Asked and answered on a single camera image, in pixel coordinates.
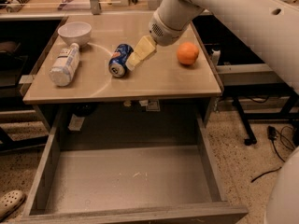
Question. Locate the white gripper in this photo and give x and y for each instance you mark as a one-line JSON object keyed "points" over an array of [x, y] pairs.
{"points": [[163, 32]]}

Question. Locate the blue pepsi can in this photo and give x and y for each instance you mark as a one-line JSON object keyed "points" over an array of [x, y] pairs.
{"points": [[117, 64]]}

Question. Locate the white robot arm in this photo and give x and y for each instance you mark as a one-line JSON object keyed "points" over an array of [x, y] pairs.
{"points": [[269, 27]]}

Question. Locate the open grey top drawer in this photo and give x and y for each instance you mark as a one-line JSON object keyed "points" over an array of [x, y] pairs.
{"points": [[129, 168]]}

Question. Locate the orange fruit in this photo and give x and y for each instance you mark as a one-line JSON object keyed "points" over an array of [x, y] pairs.
{"points": [[187, 53]]}

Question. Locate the white ceramic bowl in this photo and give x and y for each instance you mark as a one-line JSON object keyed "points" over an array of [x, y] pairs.
{"points": [[75, 32]]}

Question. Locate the clear plastic water bottle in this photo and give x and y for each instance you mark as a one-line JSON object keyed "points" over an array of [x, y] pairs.
{"points": [[65, 66]]}

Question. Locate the black ribbed cylinder tool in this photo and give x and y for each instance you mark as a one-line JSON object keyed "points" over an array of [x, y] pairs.
{"points": [[15, 5]]}

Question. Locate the beige perforated clog shoe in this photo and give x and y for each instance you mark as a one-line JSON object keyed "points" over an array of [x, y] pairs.
{"points": [[10, 202]]}

